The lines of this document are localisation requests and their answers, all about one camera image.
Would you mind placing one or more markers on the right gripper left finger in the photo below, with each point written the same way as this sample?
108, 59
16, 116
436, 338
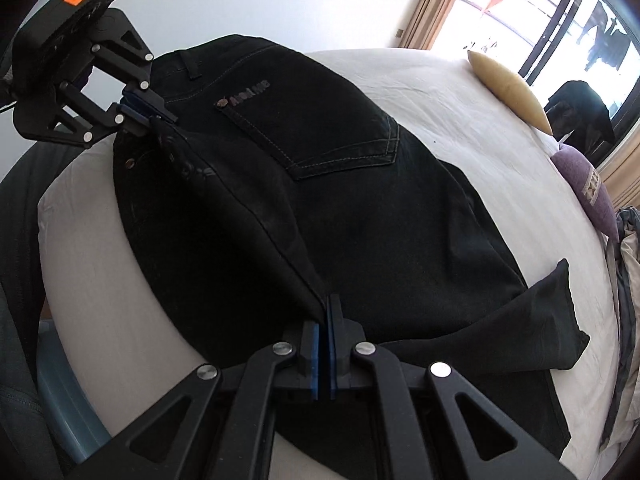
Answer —
215, 424

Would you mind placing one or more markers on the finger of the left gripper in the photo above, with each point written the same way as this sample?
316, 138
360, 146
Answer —
123, 118
147, 103

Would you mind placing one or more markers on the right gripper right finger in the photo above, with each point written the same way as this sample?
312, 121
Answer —
435, 423

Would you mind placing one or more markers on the black denim pants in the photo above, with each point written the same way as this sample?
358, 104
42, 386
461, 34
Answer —
276, 183

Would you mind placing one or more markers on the beige grey folded duvet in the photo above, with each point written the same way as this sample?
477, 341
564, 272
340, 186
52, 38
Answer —
622, 259

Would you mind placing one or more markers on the white bed mattress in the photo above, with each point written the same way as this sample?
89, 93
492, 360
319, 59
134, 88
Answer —
126, 354

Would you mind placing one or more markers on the person leg dark trousers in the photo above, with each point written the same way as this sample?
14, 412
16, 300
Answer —
28, 450

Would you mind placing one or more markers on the purple patterned pillow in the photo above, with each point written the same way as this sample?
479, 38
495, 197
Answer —
588, 187

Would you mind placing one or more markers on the right beige curtain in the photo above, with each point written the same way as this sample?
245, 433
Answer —
620, 171

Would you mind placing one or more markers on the beige curtain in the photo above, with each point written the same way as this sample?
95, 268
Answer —
620, 171
427, 19

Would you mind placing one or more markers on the left beige curtain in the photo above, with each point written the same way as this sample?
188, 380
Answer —
427, 19

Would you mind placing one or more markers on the black clothes on chair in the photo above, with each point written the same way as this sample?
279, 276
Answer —
578, 116

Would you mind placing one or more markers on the yellow pillow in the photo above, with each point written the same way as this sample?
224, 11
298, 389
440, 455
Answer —
511, 89

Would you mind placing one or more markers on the hanging dark clothes outside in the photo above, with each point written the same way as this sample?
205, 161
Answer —
611, 44

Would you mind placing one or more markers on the blue grey bed frame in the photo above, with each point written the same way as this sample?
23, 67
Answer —
75, 426

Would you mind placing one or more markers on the black sliding door frame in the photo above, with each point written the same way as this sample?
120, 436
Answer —
563, 59

